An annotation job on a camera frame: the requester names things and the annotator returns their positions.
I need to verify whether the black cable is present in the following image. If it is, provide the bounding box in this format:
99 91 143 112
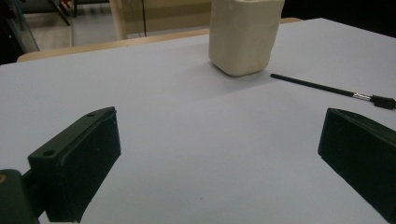
141 0 148 37

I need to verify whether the black pencil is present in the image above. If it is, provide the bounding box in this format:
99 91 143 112
270 73 396 111

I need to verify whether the cream square container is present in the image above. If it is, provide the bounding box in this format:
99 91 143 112
208 0 286 77

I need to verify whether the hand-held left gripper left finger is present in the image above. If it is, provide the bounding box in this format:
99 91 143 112
27 106 122 224

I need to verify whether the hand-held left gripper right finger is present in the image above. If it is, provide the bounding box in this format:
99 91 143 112
318 107 396 224

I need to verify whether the black metal stand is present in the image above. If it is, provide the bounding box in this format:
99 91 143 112
46 0 72 27

